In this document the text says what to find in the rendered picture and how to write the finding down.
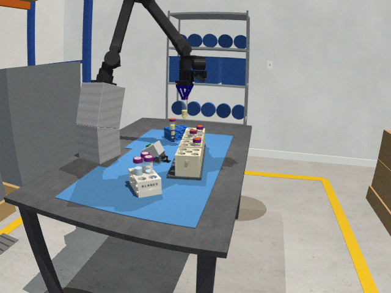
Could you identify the centrifuge tube with yellow liquid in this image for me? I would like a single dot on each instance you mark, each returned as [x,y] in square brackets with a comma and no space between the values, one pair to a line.
[184,107]

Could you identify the blue tube rack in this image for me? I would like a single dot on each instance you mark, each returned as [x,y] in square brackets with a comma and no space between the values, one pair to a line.
[178,133]

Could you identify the white tube rack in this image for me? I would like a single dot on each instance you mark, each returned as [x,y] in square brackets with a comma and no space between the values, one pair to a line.
[147,187]

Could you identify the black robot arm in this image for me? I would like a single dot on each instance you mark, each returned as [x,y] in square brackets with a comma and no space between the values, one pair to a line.
[183,48]

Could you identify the blue flat mat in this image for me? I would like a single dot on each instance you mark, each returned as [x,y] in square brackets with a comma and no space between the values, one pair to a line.
[182,201]

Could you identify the cream block with round holes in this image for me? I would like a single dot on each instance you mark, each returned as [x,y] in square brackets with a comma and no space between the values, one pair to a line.
[186,136]
[189,144]
[188,162]
[188,129]

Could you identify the pink sample tube with orange cap dot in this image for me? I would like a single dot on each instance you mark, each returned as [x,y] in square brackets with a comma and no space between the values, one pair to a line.
[196,141]

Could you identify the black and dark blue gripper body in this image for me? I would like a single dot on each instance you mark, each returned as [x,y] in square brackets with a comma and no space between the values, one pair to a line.
[181,82]

